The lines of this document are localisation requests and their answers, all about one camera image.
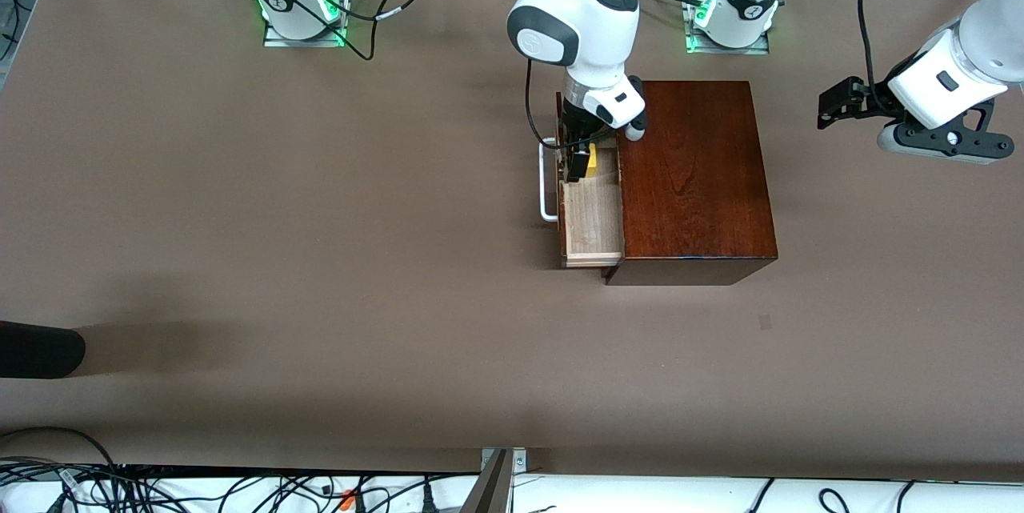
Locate wooden drawer with white handle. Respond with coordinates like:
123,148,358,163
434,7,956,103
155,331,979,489
540,93,626,269

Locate dark brown wooden cabinet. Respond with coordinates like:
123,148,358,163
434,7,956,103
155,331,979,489
604,81,778,287

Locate black rounded object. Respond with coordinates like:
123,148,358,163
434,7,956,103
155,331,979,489
0,321,86,379

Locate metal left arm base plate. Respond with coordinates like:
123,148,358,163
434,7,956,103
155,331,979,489
682,0,771,55

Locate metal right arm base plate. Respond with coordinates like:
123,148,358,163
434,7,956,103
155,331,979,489
263,0,350,48

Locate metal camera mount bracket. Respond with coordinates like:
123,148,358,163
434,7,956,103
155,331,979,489
460,447,529,513

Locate black floor cable loop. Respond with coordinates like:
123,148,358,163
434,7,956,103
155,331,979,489
0,427,121,471

